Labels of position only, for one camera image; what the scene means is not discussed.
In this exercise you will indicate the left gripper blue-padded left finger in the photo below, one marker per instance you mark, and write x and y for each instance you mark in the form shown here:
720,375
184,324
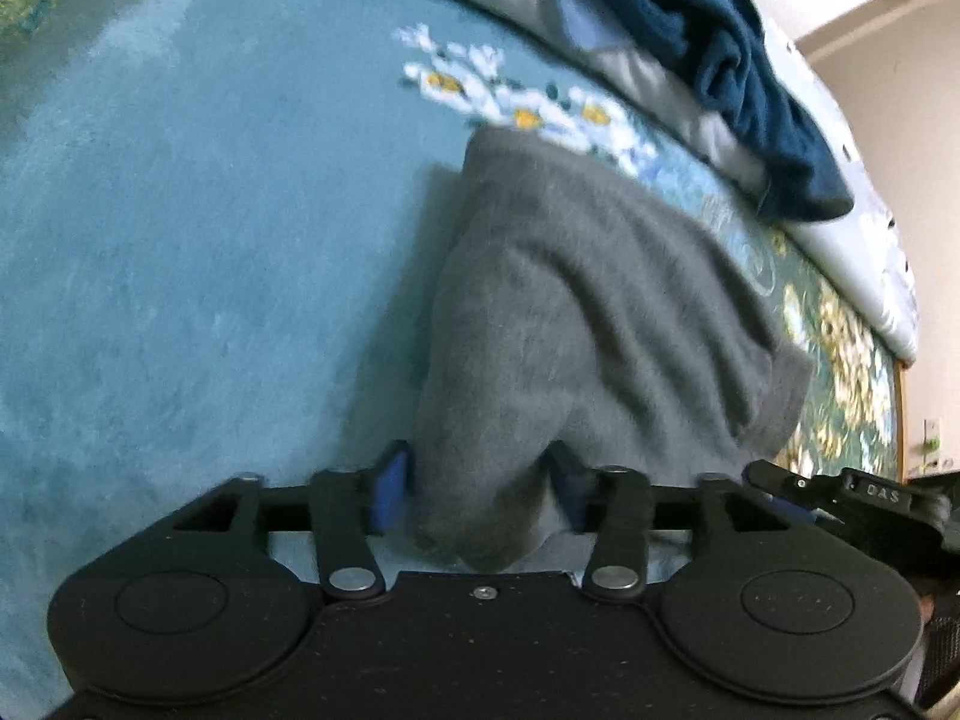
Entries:
346,509

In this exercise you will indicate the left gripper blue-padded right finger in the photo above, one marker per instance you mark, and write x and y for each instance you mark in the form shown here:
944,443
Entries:
615,505

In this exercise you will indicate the grey sweatshirt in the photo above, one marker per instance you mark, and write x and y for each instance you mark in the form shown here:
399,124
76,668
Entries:
574,307

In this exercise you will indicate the person's right hand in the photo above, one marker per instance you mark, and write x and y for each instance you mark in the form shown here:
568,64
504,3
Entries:
927,607

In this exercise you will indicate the grey floral folded duvet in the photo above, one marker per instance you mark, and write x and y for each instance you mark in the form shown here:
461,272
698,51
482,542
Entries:
861,252

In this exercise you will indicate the teal floral bed blanket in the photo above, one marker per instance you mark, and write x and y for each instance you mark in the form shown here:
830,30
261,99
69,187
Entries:
222,222

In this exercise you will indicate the dark blue fleece garment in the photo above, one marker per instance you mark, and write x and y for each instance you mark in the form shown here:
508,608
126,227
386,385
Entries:
717,48

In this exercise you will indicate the orange wooden bed frame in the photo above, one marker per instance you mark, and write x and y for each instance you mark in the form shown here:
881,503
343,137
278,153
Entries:
901,422

